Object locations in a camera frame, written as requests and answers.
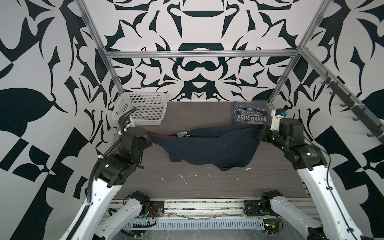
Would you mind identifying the black printed tank top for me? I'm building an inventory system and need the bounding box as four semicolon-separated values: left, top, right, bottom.
147;125;263;172

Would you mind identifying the white plastic laundry basket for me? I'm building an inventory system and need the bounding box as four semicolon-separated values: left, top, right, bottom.
112;92;168;126

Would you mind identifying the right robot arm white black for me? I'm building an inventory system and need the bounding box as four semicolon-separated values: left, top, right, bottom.
261;115;367;240

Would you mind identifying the white slotted cable duct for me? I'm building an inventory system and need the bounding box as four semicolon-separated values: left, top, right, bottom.
123;219;265;231

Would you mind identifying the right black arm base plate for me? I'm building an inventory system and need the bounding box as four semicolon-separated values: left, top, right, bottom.
244;200;273;217

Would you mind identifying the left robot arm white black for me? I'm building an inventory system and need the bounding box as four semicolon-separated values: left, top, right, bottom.
61;127;152;240

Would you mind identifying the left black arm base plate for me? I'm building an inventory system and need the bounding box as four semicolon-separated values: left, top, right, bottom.
147;201;165;218

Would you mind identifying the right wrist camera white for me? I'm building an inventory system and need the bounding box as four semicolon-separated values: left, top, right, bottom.
270;109;287;131

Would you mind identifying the black wall hook rack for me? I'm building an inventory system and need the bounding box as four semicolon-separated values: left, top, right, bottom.
322;72;384;145

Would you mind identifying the blue grey tank top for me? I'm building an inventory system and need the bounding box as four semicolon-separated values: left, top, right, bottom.
231;101;272;126

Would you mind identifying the small electronics board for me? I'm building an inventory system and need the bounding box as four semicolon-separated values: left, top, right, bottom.
263;218;282;235

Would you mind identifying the aluminium frame crossbar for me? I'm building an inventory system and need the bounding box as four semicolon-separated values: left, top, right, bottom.
104;50;298;59

